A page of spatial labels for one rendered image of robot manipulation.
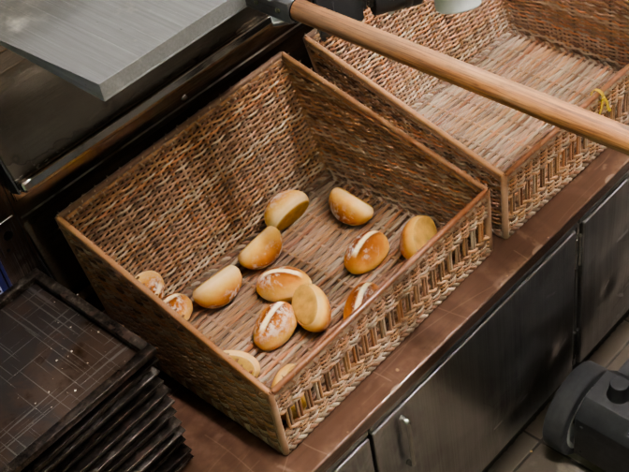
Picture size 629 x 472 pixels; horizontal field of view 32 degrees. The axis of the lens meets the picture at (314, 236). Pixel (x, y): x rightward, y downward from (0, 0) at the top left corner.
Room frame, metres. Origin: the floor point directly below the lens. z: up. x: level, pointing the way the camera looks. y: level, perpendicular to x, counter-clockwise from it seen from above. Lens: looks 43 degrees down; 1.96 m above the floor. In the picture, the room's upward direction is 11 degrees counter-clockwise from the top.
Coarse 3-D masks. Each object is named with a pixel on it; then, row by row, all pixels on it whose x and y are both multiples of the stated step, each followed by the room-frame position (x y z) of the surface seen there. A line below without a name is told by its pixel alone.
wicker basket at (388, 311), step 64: (192, 128) 1.57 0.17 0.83; (256, 128) 1.63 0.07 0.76; (320, 128) 1.68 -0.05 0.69; (384, 128) 1.53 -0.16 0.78; (128, 192) 1.45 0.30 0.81; (256, 192) 1.57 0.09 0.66; (320, 192) 1.62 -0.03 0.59; (384, 192) 1.55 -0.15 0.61; (448, 192) 1.43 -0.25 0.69; (128, 256) 1.40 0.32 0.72; (192, 256) 1.45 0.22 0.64; (320, 256) 1.44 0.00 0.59; (448, 256) 1.29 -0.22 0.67; (128, 320) 1.28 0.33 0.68; (192, 320) 1.34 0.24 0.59; (384, 320) 1.18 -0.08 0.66; (192, 384) 1.19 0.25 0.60; (256, 384) 1.04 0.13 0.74; (320, 384) 1.08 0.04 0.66
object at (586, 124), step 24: (312, 24) 1.25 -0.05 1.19; (336, 24) 1.22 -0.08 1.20; (360, 24) 1.20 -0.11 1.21; (384, 48) 1.15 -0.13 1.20; (408, 48) 1.13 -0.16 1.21; (432, 72) 1.09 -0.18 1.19; (456, 72) 1.06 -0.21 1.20; (480, 72) 1.05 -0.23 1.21; (504, 96) 1.01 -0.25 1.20; (528, 96) 0.99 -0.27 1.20; (552, 96) 0.98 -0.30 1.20; (552, 120) 0.95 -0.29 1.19; (576, 120) 0.93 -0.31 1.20; (600, 120) 0.92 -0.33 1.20; (624, 144) 0.88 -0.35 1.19
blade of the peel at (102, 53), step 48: (0, 0) 1.50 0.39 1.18; (48, 0) 1.47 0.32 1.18; (96, 0) 1.44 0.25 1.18; (144, 0) 1.42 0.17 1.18; (192, 0) 1.39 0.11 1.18; (240, 0) 1.34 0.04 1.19; (48, 48) 1.34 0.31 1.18; (96, 48) 1.31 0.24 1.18; (144, 48) 1.29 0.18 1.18; (96, 96) 1.20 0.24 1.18
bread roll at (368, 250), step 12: (360, 240) 1.40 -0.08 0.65; (372, 240) 1.40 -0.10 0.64; (384, 240) 1.41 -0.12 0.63; (348, 252) 1.39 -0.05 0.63; (360, 252) 1.38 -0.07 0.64; (372, 252) 1.38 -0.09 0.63; (384, 252) 1.39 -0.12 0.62; (348, 264) 1.37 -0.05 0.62; (360, 264) 1.36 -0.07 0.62; (372, 264) 1.37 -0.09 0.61
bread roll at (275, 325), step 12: (264, 312) 1.27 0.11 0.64; (276, 312) 1.27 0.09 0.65; (288, 312) 1.27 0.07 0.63; (264, 324) 1.25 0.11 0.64; (276, 324) 1.25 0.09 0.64; (288, 324) 1.25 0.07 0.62; (264, 336) 1.23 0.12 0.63; (276, 336) 1.23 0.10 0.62; (288, 336) 1.24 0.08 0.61; (264, 348) 1.23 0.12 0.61
